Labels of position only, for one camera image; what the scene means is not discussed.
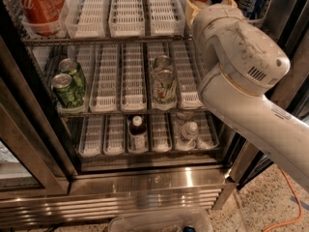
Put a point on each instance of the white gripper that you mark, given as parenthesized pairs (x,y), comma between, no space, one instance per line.
(239,47)

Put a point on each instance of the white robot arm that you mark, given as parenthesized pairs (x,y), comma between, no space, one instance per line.
(275,132)

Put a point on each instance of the white plastic can tray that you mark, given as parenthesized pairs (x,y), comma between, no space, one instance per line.
(87,18)
(166,17)
(126,18)

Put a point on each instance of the rear white green soda can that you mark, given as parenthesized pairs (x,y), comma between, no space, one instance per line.
(161,61)

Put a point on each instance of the white green soda can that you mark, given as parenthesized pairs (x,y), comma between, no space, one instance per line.
(165,87)
(161,61)

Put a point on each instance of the front white green soda can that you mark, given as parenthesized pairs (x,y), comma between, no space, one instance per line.
(165,87)

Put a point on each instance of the stainless steel display fridge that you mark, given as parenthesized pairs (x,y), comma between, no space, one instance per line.
(56,169)

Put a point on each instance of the open fridge glass door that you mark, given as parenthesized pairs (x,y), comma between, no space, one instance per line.
(255,163)

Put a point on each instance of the front red cola can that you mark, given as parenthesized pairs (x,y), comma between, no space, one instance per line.
(42,15)

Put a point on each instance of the blue can in bin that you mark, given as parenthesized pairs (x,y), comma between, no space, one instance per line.
(189,229)

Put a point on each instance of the rear clear water bottle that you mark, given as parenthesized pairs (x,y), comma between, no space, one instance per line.
(184,117)

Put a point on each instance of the clear water bottle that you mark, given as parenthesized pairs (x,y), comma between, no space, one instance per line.
(189,134)
(184,117)

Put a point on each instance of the front clear water bottle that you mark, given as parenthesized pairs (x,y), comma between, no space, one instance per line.
(189,134)

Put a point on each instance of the brown juice bottle white cap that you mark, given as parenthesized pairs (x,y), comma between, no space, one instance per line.
(138,135)

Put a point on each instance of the clear plastic bin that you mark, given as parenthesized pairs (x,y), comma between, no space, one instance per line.
(172,220)

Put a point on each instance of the middle wire shelf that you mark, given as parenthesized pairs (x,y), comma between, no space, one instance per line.
(121,112)

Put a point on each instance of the wire shelf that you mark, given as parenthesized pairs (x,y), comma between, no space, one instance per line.
(121,112)
(107,40)

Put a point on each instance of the top wire shelf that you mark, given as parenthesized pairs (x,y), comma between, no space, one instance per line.
(107,40)

